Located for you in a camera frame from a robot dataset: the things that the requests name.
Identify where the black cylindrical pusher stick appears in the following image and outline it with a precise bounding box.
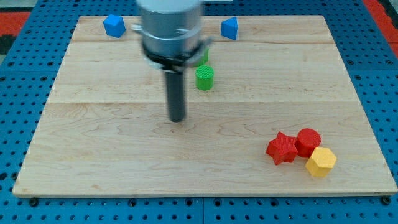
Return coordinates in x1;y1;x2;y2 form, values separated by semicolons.
165;72;185;123

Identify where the blue cube block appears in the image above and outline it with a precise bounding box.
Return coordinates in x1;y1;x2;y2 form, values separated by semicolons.
103;14;126;38

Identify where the yellow hexagon block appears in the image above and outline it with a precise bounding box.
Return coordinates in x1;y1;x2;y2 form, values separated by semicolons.
305;147;337;177

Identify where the wooden board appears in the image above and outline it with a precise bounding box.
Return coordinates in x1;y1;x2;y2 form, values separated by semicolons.
12;16;397;198

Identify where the green block behind arm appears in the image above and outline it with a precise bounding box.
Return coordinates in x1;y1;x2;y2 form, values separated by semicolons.
194;48;209;67

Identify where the red star block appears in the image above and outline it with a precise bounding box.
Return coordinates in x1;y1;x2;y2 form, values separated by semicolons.
265;131;298;165

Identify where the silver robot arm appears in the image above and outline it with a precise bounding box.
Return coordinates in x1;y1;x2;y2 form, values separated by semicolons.
132;0;213;73

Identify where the red cylinder block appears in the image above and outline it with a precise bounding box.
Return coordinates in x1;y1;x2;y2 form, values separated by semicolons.
294;128;321;157

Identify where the blue triangle block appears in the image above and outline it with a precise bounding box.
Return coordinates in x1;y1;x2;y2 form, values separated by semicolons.
220;17;238;40

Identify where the green cylinder block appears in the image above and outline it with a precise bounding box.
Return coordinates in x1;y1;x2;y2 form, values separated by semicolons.
195;65;215;91

